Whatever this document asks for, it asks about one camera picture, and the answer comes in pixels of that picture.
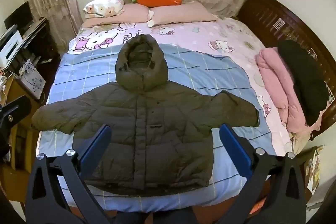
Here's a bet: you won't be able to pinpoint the black garment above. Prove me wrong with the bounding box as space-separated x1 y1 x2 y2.
277 40 330 127

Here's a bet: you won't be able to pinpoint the dark wooden headboard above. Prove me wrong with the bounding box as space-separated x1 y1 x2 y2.
236 0 336 136

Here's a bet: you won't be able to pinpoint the pink cartoon cat bed sheet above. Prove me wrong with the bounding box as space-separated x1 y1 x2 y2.
69 17 295 156

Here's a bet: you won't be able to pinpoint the colourful papers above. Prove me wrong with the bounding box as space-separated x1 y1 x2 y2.
304 145 324 194

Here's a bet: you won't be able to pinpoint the white printer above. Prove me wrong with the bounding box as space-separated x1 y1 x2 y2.
0 25 24 63

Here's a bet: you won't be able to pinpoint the pink quilted garment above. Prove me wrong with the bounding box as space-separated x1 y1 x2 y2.
256 47 326 134

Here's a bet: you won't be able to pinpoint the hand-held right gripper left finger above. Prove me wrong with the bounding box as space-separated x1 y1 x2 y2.
25 124 116 224

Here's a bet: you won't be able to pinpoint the white floral pillow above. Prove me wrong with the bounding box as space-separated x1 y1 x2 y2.
83 0 125 16

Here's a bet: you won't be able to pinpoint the black monitor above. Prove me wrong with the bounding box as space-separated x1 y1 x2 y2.
4 1 34 31

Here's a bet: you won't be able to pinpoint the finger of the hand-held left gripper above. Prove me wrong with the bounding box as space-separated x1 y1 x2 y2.
0 95 29 130

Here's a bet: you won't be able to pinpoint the dark desk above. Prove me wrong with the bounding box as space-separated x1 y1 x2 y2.
14 17 61 68

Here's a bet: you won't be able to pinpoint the small white cloth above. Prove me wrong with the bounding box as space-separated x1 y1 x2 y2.
147 10 156 28

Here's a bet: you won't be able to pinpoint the blue plaid blanket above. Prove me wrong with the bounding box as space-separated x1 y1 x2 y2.
35 43 276 214

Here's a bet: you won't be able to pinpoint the white floral box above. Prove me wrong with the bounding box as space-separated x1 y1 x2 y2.
20 67 47 104

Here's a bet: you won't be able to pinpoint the pink pillow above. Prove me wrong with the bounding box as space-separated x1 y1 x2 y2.
151 1 218 24
83 4 151 28

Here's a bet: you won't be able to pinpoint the olive hooded puffer jacket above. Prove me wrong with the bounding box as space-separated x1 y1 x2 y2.
31 34 260 189

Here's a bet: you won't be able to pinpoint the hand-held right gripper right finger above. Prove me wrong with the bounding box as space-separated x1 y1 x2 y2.
219 123 308 224

